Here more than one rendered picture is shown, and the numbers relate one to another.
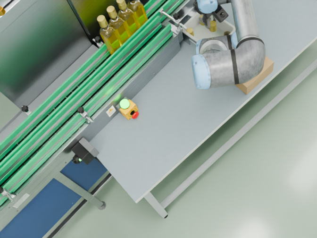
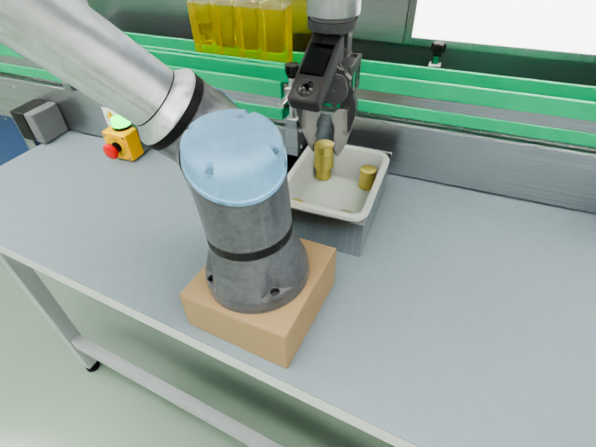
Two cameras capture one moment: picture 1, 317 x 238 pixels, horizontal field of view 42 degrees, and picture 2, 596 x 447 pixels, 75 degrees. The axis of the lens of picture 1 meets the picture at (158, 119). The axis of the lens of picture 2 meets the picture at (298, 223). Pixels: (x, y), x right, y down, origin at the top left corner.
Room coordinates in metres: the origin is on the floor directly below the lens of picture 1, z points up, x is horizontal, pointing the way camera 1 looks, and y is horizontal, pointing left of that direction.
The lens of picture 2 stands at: (0.67, -0.79, 1.27)
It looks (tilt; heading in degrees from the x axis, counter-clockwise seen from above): 42 degrees down; 46
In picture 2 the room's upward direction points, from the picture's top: 1 degrees counter-clockwise
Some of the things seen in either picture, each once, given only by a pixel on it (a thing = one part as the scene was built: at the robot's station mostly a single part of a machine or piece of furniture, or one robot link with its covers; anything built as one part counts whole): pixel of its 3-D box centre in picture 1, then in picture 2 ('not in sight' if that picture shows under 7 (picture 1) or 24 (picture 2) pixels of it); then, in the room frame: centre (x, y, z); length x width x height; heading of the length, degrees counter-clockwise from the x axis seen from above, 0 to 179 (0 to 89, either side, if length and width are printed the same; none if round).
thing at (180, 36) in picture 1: (173, 31); (300, 130); (1.21, -0.24, 0.85); 0.09 x 0.04 x 0.07; 24
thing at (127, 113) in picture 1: (127, 108); (126, 141); (0.95, 0.11, 0.79); 0.07 x 0.07 x 0.07; 24
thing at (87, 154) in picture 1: (85, 151); (40, 121); (0.84, 0.37, 0.79); 0.08 x 0.08 x 0.08; 24
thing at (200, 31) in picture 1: (208, 33); (333, 192); (1.15, -0.40, 0.80); 0.22 x 0.17 x 0.09; 24
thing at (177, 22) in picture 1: (174, 21); (297, 91); (1.19, -0.25, 0.95); 0.17 x 0.03 x 0.12; 24
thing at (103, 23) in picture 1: (102, 21); not in sight; (1.19, 0.05, 1.14); 0.04 x 0.04 x 0.04
